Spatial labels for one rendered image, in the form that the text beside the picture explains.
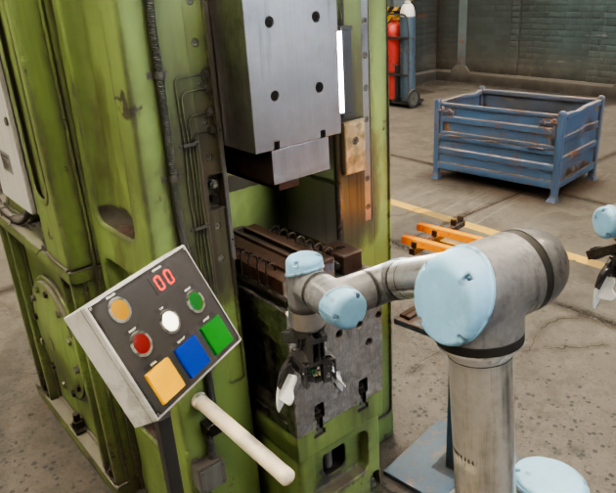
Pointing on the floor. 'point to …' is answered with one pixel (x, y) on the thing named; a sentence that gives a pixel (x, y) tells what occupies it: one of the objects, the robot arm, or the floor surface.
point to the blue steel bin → (518, 137)
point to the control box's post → (168, 454)
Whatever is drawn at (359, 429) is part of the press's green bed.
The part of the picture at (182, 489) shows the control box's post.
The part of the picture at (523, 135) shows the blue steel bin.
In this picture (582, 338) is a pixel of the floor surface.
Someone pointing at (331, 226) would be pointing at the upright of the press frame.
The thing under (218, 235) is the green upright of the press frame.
